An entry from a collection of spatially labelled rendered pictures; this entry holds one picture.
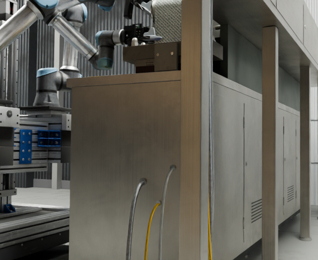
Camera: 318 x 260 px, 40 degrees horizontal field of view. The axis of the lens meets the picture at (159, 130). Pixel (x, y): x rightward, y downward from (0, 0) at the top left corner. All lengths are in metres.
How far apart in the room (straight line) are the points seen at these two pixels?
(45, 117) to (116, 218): 0.91
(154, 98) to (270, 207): 0.70
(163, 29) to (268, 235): 1.04
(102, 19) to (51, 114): 3.72
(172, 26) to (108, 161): 0.69
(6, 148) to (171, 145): 0.82
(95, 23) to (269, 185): 4.57
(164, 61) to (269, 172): 0.67
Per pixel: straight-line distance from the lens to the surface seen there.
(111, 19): 6.07
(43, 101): 2.57
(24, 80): 6.56
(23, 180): 6.49
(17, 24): 2.16
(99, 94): 1.91
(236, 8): 1.80
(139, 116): 1.79
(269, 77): 2.03
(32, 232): 2.30
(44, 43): 6.64
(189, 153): 1.14
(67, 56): 2.69
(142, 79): 1.81
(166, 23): 2.10
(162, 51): 1.83
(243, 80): 2.19
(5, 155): 2.17
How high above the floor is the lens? 0.60
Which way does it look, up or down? 2 degrees up
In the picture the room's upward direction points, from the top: 1 degrees clockwise
